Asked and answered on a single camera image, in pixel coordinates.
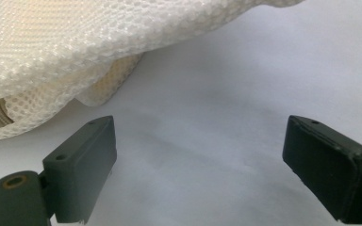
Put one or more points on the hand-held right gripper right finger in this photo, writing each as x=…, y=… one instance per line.
x=330, y=169

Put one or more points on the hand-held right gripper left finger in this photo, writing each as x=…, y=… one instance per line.
x=78, y=169

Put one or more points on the white towel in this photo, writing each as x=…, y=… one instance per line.
x=75, y=40

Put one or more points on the light blue foam mat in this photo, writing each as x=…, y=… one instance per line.
x=220, y=109

